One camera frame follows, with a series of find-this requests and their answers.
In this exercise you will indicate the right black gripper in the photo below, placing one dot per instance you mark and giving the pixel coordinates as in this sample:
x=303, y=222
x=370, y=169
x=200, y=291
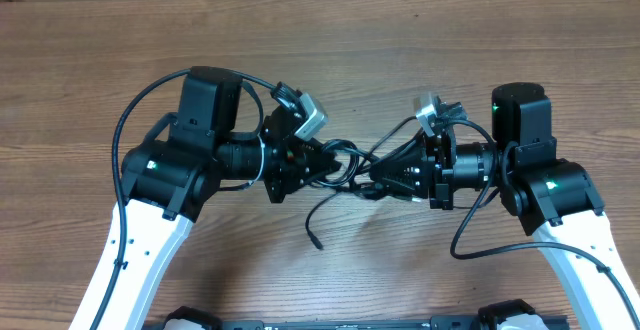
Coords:
x=413, y=173

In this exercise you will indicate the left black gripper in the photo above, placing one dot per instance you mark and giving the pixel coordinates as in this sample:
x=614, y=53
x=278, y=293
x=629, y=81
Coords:
x=289, y=164

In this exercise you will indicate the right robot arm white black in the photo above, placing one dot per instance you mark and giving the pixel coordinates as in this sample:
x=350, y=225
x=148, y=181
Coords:
x=555, y=200

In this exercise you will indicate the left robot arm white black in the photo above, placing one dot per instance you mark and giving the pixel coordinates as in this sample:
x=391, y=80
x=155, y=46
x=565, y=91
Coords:
x=228, y=126

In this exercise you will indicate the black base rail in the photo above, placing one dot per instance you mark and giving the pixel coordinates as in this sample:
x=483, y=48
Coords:
x=511, y=314

